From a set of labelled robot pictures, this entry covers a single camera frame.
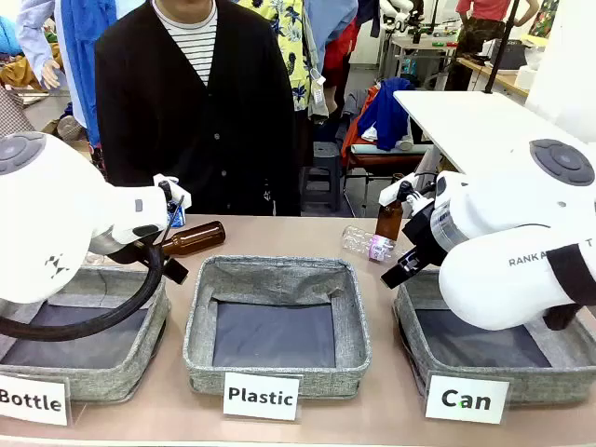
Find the grey fabric basket labelled Plastic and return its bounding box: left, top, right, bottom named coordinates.
left=183, top=254, right=373, bottom=400

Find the plastic bottle with pink label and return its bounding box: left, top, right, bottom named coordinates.
left=342, top=224, right=402, bottom=264

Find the brown glass bottle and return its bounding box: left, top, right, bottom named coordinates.
left=160, top=221, right=227, bottom=258
left=374, top=172, right=405, bottom=242

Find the black right arm cable sleeve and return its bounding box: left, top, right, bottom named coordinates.
left=542, top=242, right=596, bottom=332

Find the blue hanging garment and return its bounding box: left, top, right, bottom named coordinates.
left=58, top=0, right=145, bottom=148

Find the grey fabric basket labelled Bottle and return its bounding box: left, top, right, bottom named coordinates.
left=0, top=264, right=171, bottom=404

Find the white Can label sign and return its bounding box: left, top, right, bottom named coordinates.
left=424, top=374, right=511, bottom=426

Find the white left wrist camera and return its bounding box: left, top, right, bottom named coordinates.
left=152, top=173, right=193, bottom=210

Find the white paper roll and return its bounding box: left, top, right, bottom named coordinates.
left=515, top=64, right=541, bottom=92

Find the background person in red shirt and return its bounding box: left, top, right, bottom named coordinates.
left=454, top=0, right=535, bottom=92

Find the grey plastic stool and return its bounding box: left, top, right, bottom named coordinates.
left=301, top=141, right=345, bottom=213

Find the white background table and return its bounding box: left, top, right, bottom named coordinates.
left=393, top=89, right=596, bottom=220

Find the red hanging garment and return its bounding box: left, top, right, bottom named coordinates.
left=322, top=18, right=360, bottom=89

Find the white hanging clothing tag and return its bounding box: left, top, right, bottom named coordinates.
left=310, top=69, right=327, bottom=107

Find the blue cloth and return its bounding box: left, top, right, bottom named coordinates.
left=357, top=76, right=416, bottom=153

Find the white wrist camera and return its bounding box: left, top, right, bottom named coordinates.
left=377, top=174, right=437, bottom=215
left=152, top=173, right=193, bottom=210

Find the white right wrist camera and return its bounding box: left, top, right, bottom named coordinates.
left=377, top=174, right=437, bottom=215

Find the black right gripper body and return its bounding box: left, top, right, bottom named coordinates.
left=400, top=199, right=451, bottom=280

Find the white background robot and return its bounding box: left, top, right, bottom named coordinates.
left=379, top=0, right=427, bottom=36

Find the grey fabric basket labelled Can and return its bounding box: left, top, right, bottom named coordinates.
left=393, top=268, right=596, bottom=411

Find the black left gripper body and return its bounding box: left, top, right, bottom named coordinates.
left=110, top=239, right=165, bottom=267

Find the black stand pole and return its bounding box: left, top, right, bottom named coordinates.
left=483, top=0, right=522, bottom=94

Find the white Plastic label sign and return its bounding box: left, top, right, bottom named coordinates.
left=222, top=371, right=303, bottom=423

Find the yellow floral shirt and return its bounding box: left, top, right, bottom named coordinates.
left=235, top=0, right=313, bottom=113

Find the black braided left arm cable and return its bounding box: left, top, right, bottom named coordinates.
left=0, top=235, right=169, bottom=342

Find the orange cloth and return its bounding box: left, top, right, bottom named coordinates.
left=341, top=88, right=373, bottom=159

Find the person in black cardigan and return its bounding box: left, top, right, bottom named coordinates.
left=94, top=0, right=302, bottom=218

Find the white Bottle label sign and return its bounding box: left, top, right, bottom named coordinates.
left=0, top=373, right=72, bottom=427

